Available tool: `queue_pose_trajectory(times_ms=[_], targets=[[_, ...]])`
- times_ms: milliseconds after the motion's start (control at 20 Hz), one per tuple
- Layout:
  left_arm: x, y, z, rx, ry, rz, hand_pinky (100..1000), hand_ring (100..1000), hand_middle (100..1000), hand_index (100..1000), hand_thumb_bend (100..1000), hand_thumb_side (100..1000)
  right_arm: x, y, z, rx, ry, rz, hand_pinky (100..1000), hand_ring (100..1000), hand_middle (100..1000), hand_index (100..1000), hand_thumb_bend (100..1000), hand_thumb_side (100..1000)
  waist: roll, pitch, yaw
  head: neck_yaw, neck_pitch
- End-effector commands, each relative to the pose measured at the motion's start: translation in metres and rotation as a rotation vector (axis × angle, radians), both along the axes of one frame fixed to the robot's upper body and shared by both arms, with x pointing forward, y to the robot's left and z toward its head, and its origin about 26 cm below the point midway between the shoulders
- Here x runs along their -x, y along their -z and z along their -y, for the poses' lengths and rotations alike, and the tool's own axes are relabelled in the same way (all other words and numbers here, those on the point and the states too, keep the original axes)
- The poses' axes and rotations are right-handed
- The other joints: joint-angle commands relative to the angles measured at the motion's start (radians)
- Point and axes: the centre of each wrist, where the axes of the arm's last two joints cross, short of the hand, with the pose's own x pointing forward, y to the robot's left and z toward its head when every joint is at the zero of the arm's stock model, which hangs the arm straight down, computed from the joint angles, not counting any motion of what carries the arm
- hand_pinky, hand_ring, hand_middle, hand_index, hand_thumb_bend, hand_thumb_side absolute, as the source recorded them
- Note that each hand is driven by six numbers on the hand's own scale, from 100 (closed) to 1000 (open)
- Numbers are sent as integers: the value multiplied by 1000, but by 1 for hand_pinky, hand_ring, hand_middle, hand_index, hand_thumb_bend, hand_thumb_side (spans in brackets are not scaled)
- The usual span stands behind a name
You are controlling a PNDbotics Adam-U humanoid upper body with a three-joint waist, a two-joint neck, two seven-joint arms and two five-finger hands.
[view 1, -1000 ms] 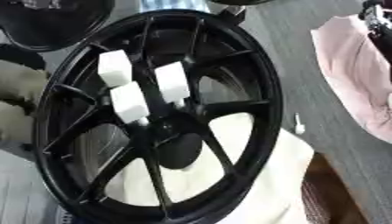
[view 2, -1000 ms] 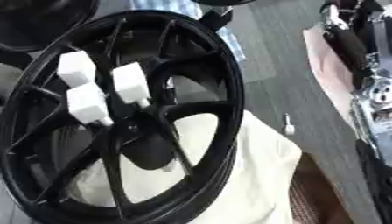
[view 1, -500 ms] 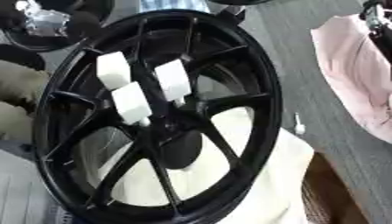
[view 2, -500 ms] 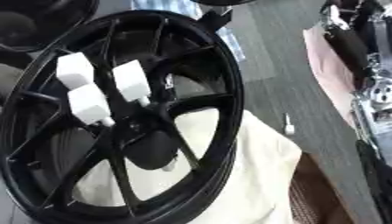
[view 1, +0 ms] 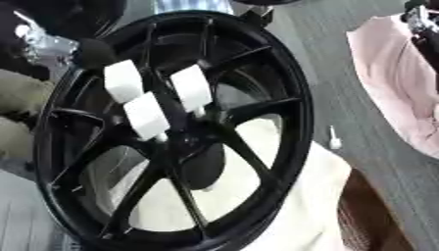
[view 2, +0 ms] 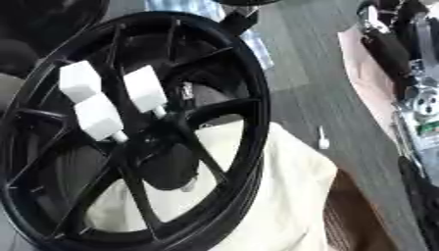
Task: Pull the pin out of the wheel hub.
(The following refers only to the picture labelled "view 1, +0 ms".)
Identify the pink cloth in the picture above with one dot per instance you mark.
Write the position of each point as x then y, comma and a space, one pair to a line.
394, 81

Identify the beige cushion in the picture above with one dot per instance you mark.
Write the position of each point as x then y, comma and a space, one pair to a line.
12, 137
20, 93

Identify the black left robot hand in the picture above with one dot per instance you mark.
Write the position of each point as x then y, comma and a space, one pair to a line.
94, 54

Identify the black spoked wheel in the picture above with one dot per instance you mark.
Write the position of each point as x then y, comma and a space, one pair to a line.
286, 108

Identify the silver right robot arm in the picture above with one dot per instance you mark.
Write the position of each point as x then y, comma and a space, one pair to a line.
422, 16

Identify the silver metal frame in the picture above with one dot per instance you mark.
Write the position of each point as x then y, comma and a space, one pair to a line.
193, 5

